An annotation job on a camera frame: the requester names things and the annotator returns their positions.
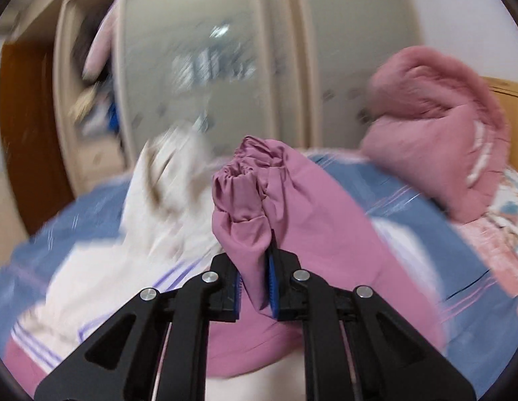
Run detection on brown wooden door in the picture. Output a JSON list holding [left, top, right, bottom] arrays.
[[0, 42, 74, 235]]

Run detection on blue plaid bed sheet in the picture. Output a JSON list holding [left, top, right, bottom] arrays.
[[0, 150, 518, 399]]

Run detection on yellow wooden headboard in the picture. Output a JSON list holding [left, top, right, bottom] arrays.
[[485, 77, 518, 172]]

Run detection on floral pink bedding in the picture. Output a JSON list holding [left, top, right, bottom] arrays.
[[452, 167, 518, 297]]

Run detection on pink garment hanging in wardrobe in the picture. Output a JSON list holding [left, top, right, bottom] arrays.
[[82, 1, 118, 83]]

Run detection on pink and white hooded jacket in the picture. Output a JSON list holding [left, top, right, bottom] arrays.
[[3, 125, 446, 400]]

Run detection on rolled pink quilt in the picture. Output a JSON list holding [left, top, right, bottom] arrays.
[[360, 45, 510, 224]]

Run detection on cream sliding-door wardrobe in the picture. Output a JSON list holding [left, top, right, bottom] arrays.
[[53, 0, 418, 194]]

